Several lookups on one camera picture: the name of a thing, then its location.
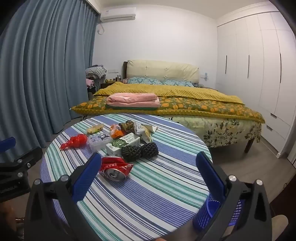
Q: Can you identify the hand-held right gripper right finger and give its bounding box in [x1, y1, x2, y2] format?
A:
[195, 152, 272, 241]

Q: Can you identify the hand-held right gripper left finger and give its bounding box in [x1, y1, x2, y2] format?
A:
[24, 152, 102, 241]

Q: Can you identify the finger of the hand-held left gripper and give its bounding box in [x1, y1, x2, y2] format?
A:
[0, 137, 16, 153]
[0, 147, 43, 180]

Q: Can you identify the crushed red drink can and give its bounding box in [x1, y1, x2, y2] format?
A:
[99, 156, 134, 181]

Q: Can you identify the red plastic wrapper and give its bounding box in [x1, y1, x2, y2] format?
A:
[60, 134, 88, 151]

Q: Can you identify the purple cartoon plastic box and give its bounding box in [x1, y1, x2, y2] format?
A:
[88, 134, 113, 152]

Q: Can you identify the blue plastic mesh basket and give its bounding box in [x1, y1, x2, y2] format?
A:
[193, 193, 245, 230]

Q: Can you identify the yellow snack packet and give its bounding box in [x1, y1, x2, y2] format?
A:
[86, 123, 104, 134]

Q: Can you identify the orange plastic bag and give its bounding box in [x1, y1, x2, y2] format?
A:
[109, 124, 126, 139]

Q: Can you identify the black mesh foam sleeve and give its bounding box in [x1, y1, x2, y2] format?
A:
[121, 142, 159, 162]

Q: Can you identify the dark wrapper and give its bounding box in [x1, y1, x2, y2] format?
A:
[119, 120, 137, 133]

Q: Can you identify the white green pastry packet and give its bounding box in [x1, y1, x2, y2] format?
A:
[135, 124, 152, 143]

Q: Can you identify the leaf print bed sheet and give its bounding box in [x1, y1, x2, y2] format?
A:
[157, 115, 262, 149]

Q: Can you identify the striped tablecloth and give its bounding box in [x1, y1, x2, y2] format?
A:
[40, 113, 213, 241]

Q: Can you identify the bed with yellow cover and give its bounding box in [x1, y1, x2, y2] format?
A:
[70, 82, 265, 124]

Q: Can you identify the blue curtain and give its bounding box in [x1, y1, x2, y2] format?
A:
[0, 0, 97, 163]

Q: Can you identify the pink folded blanket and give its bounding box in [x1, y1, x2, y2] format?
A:
[106, 93, 160, 107]

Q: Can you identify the dark wooden nightstand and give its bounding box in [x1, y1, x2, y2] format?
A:
[100, 80, 123, 90]

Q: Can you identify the teal floral pillow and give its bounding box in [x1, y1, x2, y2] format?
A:
[128, 77, 163, 85]
[163, 79, 195, 88]

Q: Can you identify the grey checked clothes pile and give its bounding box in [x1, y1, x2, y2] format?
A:
[85, 64, 108, 80]

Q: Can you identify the white wardrobe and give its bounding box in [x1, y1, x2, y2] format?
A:
[217, 10, 296, 163]

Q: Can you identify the cream headboard cushion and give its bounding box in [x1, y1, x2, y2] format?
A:
[127, 60, 200, 84]

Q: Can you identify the white air conditioner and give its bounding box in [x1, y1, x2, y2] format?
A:
[100, 7, 136, 23]

